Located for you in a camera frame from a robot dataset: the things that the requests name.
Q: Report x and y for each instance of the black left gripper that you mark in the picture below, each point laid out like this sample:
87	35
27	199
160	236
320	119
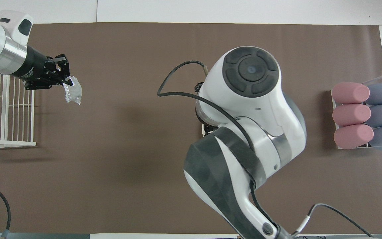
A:
35	66

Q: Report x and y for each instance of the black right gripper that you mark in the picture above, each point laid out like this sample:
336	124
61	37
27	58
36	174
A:
210	128

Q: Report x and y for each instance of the cream round plate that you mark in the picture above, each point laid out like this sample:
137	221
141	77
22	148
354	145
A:
204	133

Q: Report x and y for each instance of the brown table mat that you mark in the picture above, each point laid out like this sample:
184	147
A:
128	166

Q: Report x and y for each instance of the pink cup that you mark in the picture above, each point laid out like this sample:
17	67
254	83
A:
350	93
350	115
351	136

